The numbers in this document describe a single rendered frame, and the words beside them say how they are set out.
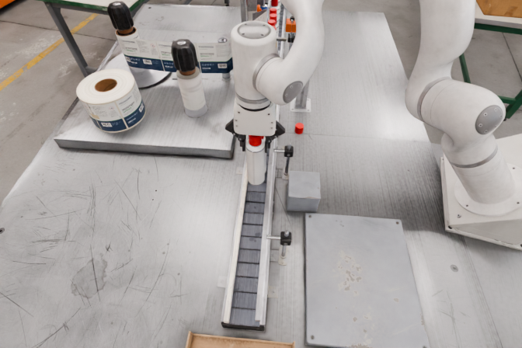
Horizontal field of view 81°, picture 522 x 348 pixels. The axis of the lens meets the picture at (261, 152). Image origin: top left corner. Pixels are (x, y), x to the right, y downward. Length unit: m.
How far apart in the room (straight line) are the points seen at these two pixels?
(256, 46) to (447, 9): 0.40
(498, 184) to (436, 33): 0.47
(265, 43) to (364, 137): 0.79
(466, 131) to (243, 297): 0.66
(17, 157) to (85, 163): 1.55
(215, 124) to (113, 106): 0.36
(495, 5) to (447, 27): 1.78
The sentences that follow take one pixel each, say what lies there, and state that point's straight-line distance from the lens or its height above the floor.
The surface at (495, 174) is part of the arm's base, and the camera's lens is 1.01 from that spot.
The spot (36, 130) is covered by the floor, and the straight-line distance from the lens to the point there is 2.95.
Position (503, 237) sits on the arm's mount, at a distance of 1.18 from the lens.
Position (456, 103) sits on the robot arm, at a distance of 0.79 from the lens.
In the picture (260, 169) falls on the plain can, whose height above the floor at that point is 1.04.
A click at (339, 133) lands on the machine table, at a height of 0.83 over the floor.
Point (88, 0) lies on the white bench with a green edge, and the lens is 2.53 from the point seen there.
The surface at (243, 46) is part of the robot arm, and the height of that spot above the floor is 1.43.
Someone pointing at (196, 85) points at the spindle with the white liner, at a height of 1.02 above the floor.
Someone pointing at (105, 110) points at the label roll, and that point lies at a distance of 1.21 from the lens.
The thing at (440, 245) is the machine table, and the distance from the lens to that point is 1.11.
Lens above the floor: 1.72
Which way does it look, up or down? 51 degrees down
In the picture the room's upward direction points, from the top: straight up
